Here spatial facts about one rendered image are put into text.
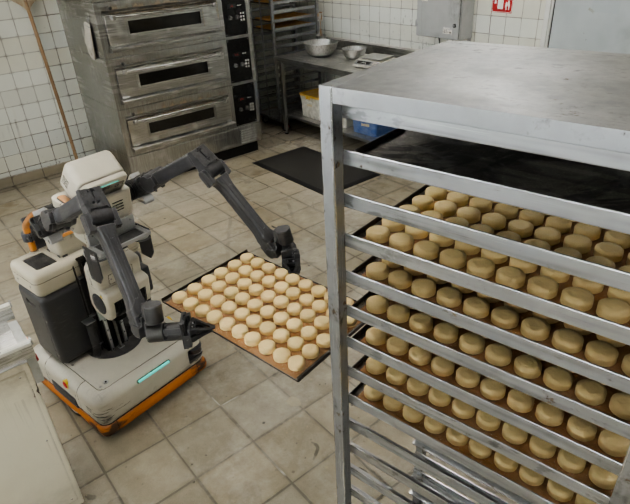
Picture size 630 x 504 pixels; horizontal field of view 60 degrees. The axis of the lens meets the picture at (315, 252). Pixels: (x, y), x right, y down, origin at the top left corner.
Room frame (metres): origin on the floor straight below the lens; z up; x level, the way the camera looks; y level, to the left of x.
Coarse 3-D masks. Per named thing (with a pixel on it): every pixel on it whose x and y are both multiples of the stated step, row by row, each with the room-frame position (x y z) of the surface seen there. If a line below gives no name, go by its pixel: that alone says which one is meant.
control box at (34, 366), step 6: (12, 324) 1.67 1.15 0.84; (18, 324) 1.67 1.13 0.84; (12, 330) 1.63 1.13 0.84; (18, 330) 1.63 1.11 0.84; (18, 336) 1.59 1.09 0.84; (24, 336) 1.59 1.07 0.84; (18, 342) 1.56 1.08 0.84; (30, 360) 1.50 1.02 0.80; (36, 360) 1.51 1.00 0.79; (30, 366) 1.49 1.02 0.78; (36, 366) 1.50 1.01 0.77; (36, 372) 1.50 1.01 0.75; (36, 378) 1.50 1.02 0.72; (42, 378) 1.51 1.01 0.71
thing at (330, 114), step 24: (336, 120) 0.98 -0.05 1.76; (336, 144) 0.97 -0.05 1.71; (336, 168) 0.97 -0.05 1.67; (336, 192) 0.97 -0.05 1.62; (336, 216) 0.97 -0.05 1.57; (336, 240) 0.97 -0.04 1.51; (336, 264) 0.97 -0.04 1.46; (336, 288) 0.97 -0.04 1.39; (336, 312) 0.97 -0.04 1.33; (336, 336) 0.97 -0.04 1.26; (336, 360) 0.97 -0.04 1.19; (336, 384) 0.98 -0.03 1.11; (336, 408) 0.98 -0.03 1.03; (336, 432) 0.98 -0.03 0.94; (336, 456) 0.98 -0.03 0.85; (336, 480) 0.98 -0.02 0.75
